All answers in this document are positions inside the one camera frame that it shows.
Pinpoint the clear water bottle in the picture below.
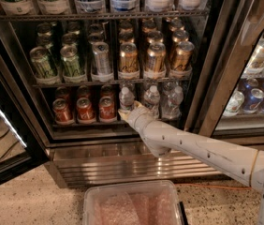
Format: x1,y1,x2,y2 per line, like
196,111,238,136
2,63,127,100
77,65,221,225
144,85,160,118
119,87,135,111
162,86,183,119

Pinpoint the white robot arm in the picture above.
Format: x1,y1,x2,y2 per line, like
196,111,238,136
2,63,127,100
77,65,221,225
118,101,264,225

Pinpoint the steel fridge base grille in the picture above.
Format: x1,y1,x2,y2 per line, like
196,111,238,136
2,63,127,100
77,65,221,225
49,136,264,188

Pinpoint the white can right fridge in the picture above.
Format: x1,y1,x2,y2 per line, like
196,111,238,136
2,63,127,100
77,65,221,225
223,91,244,117

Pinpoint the closed right fridge door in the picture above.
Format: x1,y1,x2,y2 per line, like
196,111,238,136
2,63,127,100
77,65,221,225
194,0,264,143

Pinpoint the open fridge glass door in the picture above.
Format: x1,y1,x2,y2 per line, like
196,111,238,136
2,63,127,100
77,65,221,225
0,53,47,185

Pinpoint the blue pepsi can right fridge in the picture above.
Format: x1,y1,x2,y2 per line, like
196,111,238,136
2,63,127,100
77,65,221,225
242,88,264,113

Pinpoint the red soda can front right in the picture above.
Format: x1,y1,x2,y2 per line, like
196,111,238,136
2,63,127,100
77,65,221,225
99,97,116,122

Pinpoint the red soda can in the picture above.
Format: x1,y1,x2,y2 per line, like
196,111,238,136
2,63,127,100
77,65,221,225
99,97,116,122
52,98,74,125
76,97,95,123

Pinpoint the red soda can front middle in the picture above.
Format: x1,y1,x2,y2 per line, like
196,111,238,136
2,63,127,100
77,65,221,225
76,97,95,123

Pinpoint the gold can front middle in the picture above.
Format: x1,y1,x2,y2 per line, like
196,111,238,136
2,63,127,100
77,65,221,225
143,42,166,79

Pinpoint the gold can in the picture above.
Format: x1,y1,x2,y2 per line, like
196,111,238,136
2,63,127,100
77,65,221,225
143,42,166,79
118,42,139,80
169,41,195,78

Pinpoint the gold can front left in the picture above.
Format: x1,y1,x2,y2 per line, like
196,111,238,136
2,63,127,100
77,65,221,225
118,42,139,80

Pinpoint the silver can front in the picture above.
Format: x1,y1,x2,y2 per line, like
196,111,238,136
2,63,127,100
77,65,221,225
91,42,114,82

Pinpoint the gold can front right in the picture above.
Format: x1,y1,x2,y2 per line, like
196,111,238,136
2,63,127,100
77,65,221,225
169,41,195,78

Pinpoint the red soda can front left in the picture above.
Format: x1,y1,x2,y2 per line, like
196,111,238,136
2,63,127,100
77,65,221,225
52,98,74,125

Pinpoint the green can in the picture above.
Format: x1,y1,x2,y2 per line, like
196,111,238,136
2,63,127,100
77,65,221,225
29,46,60,84
60,45,87,83

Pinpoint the clear plastic bin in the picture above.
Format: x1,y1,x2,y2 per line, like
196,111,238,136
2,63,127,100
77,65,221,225
82,180,185,225

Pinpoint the green can front left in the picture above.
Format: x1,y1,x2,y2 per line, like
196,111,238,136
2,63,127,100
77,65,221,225
29,46,60,84

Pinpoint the middle wire shelf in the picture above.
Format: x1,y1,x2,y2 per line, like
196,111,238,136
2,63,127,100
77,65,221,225
33,76,191,88

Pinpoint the wire shelf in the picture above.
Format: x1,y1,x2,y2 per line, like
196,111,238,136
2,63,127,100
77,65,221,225
33,76,191,88
0,9,210,22

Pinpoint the upper wire shelf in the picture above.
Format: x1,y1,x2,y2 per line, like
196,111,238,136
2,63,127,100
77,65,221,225
0,9,210,22

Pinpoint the orange cable on floor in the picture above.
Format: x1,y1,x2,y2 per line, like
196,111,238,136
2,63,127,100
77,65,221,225
175,182,253,191

